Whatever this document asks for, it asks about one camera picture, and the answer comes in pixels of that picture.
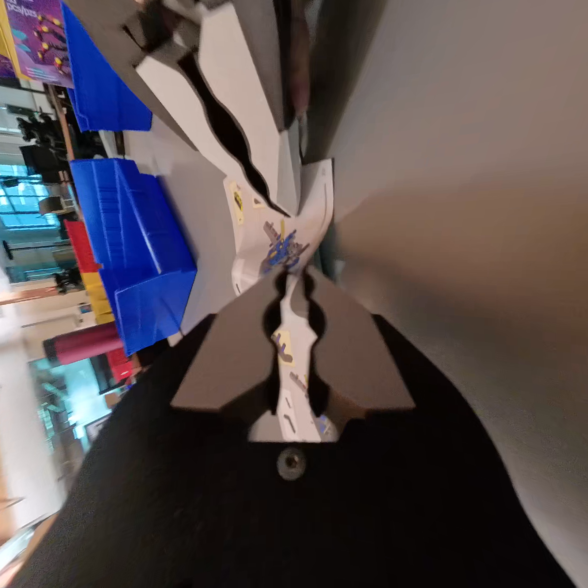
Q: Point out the purple and yellow lego box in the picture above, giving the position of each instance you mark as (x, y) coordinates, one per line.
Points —
(41, 41)

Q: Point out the blue plastic storage bin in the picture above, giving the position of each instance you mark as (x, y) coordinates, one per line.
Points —
(105, 92)
(138, 257)

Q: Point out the red plastic bin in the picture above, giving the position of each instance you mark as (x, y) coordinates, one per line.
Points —
(80, 243)
(120, 365)

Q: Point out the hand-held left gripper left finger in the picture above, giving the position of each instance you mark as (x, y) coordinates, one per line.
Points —
(220, 367)

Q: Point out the black camera rig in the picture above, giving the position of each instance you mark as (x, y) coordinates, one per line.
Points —
(43, 160)

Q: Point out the white lego instruction booklet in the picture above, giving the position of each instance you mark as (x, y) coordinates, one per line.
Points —
(257, 229)

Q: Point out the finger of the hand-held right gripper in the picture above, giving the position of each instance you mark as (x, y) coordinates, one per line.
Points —
(239, 69)
(183, 110)

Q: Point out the yellow plastic bin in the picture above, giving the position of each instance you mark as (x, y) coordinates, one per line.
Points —
(99, 298)

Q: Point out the maroon insulated bottle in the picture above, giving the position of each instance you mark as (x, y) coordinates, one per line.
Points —
(82, 344)

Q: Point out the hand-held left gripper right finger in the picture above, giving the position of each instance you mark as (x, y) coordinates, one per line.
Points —
(363, 367)

